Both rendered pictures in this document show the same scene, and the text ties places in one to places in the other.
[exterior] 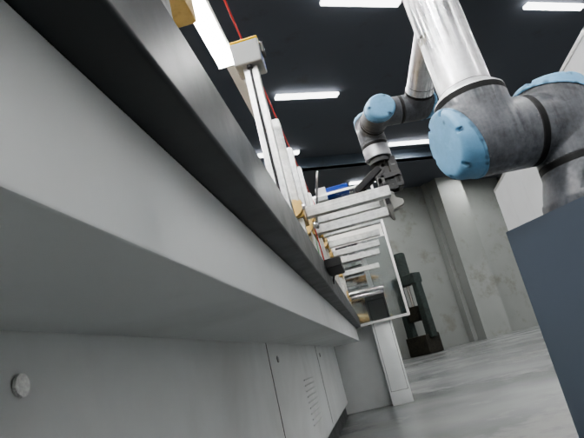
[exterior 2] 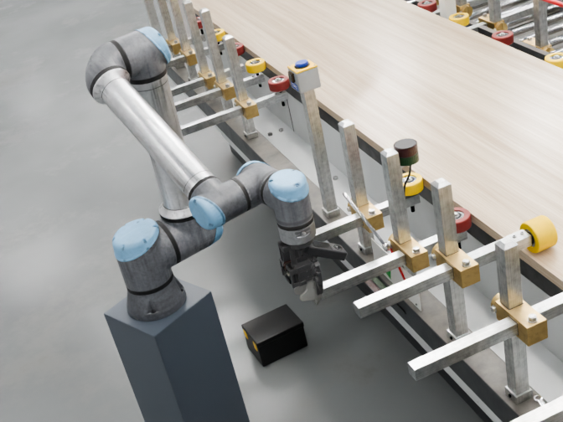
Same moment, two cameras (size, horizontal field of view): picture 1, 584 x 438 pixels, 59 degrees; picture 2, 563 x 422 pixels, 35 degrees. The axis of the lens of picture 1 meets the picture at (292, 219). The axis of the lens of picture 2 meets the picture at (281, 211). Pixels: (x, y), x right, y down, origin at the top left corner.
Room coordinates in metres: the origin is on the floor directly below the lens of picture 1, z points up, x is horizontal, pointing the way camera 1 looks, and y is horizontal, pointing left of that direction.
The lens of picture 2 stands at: (3.37, -1.04, 2.19)
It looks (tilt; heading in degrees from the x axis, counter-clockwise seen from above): 30 degrees down; 158
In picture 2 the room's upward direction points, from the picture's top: 13 degrees counter-clockwise
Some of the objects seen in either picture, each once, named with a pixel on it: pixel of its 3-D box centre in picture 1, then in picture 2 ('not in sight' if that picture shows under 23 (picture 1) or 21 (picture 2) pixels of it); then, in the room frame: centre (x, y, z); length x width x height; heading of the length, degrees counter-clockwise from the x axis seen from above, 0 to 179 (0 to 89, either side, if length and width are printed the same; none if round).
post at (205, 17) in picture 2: not in sight; (218, 65); (0.16, 0.11, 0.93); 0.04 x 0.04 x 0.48; 84
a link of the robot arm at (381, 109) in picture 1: (380, 114); (260, 184); (1.55, -0.36, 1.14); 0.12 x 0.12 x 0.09; 8
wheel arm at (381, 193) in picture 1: (315, 211); (351, 223); (1.43, -0.07, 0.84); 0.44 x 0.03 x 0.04; 84
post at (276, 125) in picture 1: (291, 195); (358, 195); (1.40, -0.01, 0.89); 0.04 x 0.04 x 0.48; 84
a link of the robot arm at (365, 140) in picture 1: (370, 131); (290, 198); (1.66, -0.33, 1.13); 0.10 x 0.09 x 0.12; 8
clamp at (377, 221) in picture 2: (296, 214); (364, 213); (1.42, -0.02, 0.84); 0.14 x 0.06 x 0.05; 174
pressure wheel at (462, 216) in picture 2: not in sight; (457, 231); (1.70, 0.10, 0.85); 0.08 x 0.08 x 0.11
